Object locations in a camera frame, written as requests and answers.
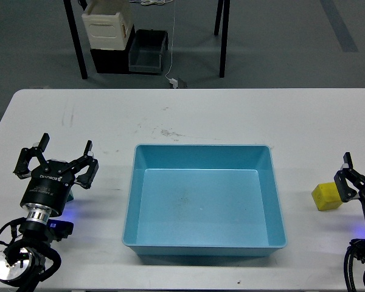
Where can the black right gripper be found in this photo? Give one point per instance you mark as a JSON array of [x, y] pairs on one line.
[[349, 183]]

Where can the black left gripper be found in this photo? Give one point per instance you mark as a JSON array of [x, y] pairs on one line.
[[50, 184]]

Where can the yellow cube block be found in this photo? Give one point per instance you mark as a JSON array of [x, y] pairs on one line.
[[326, 196]]

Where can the green cube block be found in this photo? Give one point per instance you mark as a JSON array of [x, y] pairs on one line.
[[70, 196]]

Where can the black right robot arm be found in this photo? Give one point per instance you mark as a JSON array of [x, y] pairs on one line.
[[355, 251]]

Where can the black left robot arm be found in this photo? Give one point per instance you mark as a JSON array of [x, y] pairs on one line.
[[26, 255]]

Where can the black crate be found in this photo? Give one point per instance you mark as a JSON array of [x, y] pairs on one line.
[[113, 61]]

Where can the light blue plastic tray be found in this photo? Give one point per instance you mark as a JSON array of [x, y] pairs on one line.
[[203, 200]]

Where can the grey plastic bin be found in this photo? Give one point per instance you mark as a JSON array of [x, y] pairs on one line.
[[147, 51]]

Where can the white power adapter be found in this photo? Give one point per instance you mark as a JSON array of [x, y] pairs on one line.
[[173, 83]]

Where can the cream plastic container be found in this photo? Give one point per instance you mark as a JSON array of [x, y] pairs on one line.
[[108, 24]]

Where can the black table leg left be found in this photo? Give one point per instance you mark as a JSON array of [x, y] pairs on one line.
[[75, 39]]

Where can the black table leg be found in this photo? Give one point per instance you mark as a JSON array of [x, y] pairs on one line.
[[75, 39], [222, 25]]

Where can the black table leg right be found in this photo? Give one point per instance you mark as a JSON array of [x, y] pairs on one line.
[[222, 25]]

